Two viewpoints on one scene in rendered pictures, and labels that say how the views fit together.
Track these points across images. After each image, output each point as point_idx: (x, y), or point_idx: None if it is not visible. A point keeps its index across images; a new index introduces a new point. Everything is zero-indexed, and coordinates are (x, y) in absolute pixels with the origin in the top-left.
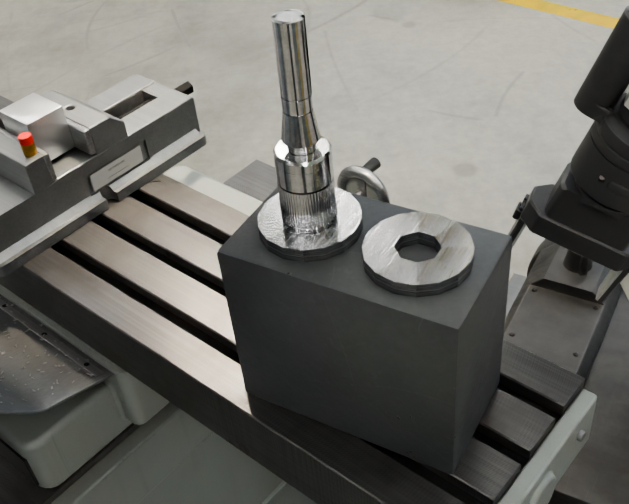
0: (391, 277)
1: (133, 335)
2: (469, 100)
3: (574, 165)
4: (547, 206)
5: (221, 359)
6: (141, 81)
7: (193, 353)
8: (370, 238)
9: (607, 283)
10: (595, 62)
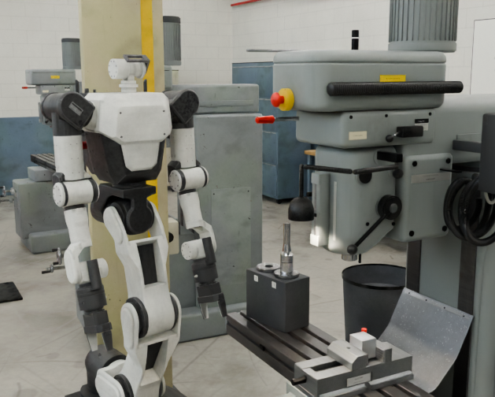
0: (277, 264)
1: (337, 339)
2: None
3: (216, 276)
4: (220, 291)
5: (312, 331)
6: (315, 375)
7: (320, 333)
8: (276, 268)
9: (207, 310)
10: (212, 250)
